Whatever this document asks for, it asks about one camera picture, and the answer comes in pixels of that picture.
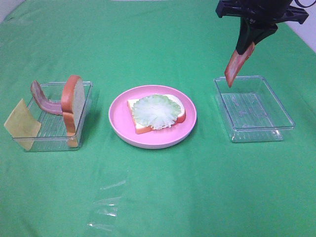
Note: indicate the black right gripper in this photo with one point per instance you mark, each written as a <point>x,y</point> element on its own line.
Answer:
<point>267,13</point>

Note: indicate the bacon strip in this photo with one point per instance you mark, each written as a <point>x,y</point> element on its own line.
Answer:
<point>41,100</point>
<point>235,64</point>

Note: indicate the green lettuce leaf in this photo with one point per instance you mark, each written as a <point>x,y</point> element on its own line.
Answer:
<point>155,111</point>

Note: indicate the white bread slice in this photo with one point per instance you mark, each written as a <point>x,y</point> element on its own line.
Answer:
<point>140,128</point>

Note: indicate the clear right plastic container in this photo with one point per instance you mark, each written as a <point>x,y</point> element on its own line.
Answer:
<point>251,111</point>

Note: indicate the clear plastic container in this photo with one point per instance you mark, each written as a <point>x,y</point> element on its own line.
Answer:
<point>52,135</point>
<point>251,111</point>

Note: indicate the pink round plate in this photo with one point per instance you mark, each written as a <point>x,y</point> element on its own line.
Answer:
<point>152,116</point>

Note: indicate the left bread slice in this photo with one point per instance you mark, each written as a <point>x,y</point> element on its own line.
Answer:
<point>72,103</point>

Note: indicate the clear left plastic container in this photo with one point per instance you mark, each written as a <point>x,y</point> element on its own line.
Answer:
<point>52,135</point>

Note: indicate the clear plastic wrap sheet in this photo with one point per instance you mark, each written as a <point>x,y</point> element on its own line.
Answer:
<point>104,208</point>

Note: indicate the yellow cheese slice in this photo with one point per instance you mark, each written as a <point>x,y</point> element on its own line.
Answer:
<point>21,124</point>

